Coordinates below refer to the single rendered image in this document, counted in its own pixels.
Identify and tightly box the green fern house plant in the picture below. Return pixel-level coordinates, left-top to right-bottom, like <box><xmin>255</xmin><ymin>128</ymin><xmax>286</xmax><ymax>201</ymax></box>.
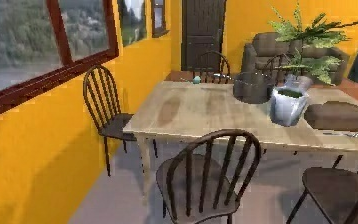
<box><xmin>267</xmin><ymin>2</ymin><xmax>358</xmax><ymax>86</ymax></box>

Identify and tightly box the brown bread loaf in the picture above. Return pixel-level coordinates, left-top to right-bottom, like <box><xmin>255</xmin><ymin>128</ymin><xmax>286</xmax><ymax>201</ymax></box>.
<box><xmin>303</xmin><ymin>101</ymin><xmax>358</xmax><ymax>132</ymax></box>

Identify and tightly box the grey cutlery piece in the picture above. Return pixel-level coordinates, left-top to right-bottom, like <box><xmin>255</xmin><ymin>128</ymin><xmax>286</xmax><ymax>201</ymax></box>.
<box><xmin>321</xmin><ymin>130</ymin><xmax>358</xmax><ymax>138</ymax></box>

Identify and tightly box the dark grey round pot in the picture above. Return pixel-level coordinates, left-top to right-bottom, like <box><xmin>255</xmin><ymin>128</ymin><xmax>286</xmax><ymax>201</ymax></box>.
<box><xmin>232</xmin><ymin>71</ymin><xmax>274</xmax><ymax>105</ymax></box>

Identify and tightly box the brown framed window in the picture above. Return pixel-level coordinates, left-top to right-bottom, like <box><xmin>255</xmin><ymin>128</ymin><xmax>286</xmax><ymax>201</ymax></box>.
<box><xmin>150</xmin><ymin>0</ymin><xmax>170</xmax><ymax>39</ymax></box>
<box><xmin>116</xmin><ymin>0</ymin><xmax>148</xmax><ymax>48</ymax></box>
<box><xmin>0</xmin><ymin>0</ymin><xmax>120</xmax><ymax>121</ymax></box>

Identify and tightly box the dark wooden spindle chair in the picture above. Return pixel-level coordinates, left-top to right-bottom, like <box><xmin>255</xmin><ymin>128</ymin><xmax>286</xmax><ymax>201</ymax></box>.
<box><xmin>82</xmin><ymin>64</ymin><xmax>159</xmax><ymax>178</ymax></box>
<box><xmin>192</xmin><ymin>50</ymin><xmax>231</xmax><ymax>84</ymax></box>
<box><xmin>155</xmin><ymin>128</ymin><xmax>263</xmax><ymax>224</ymax></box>
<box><xmin>263</xmin><ymin>53</ymin><xmax>296</xmax><ymax>87</ymax></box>
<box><xmin>285</xmin><ymin>154</ymin><xmax>358</xmax><ymax>224</ymax></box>

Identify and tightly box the dark brown room door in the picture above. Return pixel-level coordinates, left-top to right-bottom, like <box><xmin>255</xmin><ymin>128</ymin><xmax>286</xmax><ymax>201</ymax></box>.
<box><xmin>180</xmin><ymin>0</ymin><xmax>227</xmax><ymax>72</ymax></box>

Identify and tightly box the white plant pot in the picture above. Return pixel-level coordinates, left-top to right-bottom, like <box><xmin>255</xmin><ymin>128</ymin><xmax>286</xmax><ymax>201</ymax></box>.
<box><xmin>269</xmin><ymin>74</ymin><xmax>314</xmax><ymax>128</ymax></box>

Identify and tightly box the brown grey sofa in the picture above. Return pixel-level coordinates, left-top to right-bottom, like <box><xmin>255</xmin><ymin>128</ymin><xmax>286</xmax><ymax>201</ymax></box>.
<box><xmin>240</xmin><ymin>31</ymin><xmax>351</xmax><ymax>86</ymax></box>

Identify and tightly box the pale wooden dining table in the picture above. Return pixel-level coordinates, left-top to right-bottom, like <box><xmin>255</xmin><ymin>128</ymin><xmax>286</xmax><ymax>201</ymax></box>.
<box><xmin>122</xmin><ymin>80</ymin><xmax>358</xmax><ymax>204</ymax></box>

